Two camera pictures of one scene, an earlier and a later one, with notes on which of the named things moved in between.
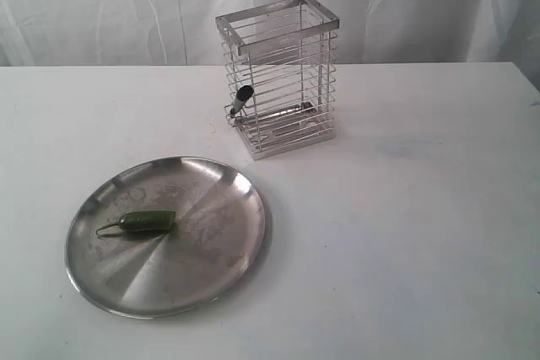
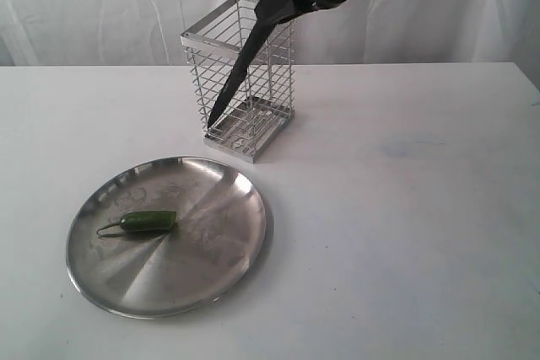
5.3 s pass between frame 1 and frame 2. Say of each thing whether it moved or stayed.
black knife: moved
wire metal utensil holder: moved
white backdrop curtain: stayed
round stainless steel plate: stayed
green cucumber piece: stayed
